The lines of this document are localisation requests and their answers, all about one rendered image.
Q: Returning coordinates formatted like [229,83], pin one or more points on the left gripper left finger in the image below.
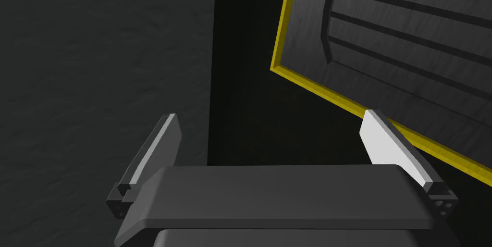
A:
[155,154]

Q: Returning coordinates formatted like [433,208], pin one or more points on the yellow-framed grey slatted panel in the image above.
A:
[399,43]

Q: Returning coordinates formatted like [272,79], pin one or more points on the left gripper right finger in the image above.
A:
[388,145]

